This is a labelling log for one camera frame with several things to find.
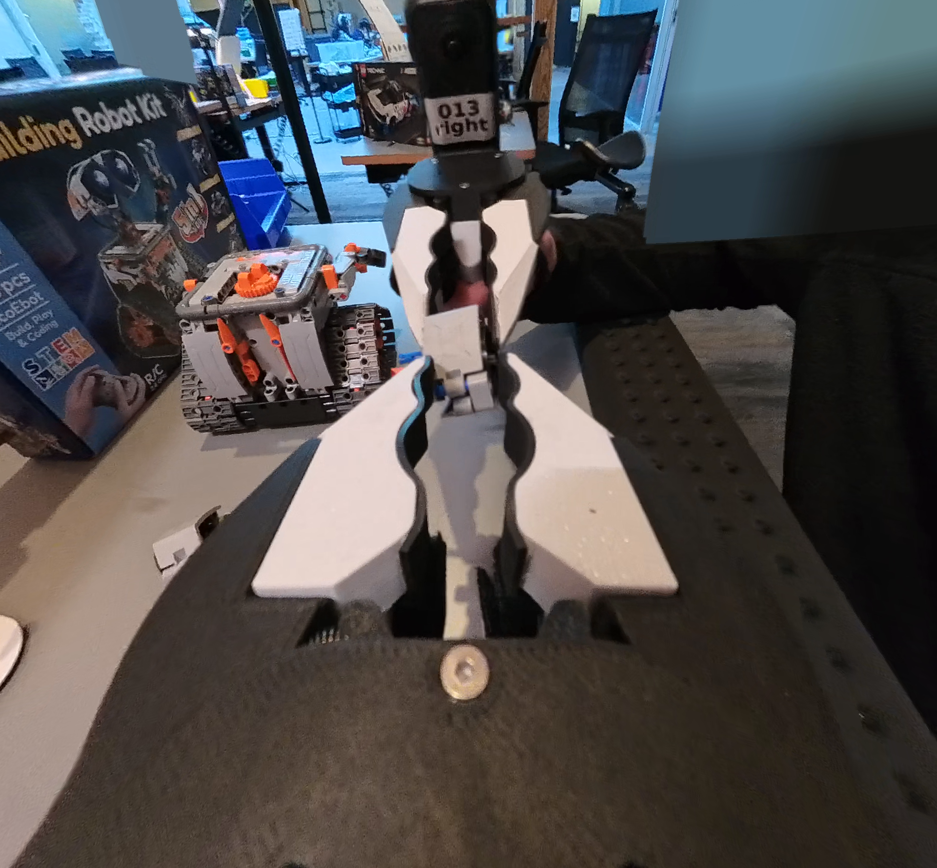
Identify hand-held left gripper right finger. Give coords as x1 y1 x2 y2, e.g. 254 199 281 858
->
504 354 680 601

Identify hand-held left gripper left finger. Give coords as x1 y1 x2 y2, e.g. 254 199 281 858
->
251 355 434 604

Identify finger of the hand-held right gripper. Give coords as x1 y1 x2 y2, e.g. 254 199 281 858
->
479 196 555 355
390 206 458 371

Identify grey hinged brick piece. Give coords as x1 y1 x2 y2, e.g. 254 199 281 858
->
421 306 506 418

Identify grey orange brick assembly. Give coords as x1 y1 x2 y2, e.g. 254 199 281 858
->
152 505 222 570

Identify person's right hand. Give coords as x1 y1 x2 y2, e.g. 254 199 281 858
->
441 279 491 314

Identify black toy car box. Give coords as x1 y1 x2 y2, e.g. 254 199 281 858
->
353 61 433 144

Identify wooden desk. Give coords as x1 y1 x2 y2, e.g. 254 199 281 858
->
343 110 539 166

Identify black perforated foam pad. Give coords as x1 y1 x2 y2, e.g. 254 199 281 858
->
578 311 937 868

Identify tracked toy brick robot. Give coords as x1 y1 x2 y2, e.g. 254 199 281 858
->
176 242 400 435

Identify black mesh office chair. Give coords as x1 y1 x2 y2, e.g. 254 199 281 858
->
538 10 660 213

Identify blue plastic bin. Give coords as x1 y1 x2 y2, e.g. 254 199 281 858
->
218 159 292 250

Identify black pole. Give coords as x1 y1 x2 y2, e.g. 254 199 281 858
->
233 0 330 225

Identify robot kit box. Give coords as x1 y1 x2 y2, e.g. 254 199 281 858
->
0 73 246 460

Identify wooden post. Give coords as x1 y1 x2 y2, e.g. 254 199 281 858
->
533 0 565 144

